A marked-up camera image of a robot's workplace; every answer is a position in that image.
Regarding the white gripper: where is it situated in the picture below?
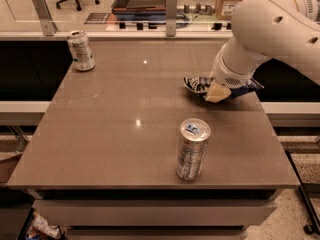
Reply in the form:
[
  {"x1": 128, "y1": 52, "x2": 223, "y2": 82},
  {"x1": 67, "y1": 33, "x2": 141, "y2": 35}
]
[{"x1": 205, "y1": 48, "x2": 259, "y2": 103}]

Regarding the blue chip bag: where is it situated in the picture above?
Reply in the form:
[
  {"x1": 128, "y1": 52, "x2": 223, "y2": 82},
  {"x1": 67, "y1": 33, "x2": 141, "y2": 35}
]
[{"x1": 184, "y1": 77, "x2": 263, "y2": 101}]

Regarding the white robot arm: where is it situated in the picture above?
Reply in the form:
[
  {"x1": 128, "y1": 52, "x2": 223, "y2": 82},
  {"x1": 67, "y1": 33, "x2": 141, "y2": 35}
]
[{"x1": 205, "y1": 0, "x2": 320, "y2": 103}]

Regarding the silver energy drink can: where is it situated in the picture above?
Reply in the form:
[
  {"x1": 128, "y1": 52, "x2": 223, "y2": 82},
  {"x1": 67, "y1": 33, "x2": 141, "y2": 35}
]
[{"x1": 176, "y1": 118, "x2": 211, "y2": 181}]

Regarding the white green 7up can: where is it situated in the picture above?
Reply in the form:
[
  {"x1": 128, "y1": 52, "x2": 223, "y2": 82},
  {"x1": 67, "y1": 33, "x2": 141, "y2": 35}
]
[{"x1": 67, "y1": 30, "x2": 95, "y2": 72}]

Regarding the bin with snack bags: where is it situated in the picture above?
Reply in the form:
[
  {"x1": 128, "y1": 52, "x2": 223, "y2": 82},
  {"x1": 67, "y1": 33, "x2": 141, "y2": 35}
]
[{"x1": 17, "y1": 208, "x2": 67, "y2": 240}]

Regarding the middle metal glass bracket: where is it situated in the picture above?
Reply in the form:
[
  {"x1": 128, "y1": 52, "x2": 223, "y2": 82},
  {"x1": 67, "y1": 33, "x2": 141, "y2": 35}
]
[{"x1": 166, "y1": 0, "x2": 177, "y2": 37}]

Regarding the metal glass bracket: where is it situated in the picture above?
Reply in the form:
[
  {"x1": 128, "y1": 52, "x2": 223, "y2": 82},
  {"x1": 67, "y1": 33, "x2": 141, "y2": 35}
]
[
  {"x1": 166, "y1": 0, "x2": 177, "y2": 37},
  {"x1": 32, "y1": 0, "x2": 57, "y2": 36}
]

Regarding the left metal glass bracket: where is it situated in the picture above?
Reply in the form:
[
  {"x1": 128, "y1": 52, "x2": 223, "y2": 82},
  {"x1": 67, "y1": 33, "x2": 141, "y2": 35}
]
[{"x1": 32, "y1": 0, "x2": 57, "y2": 36}]

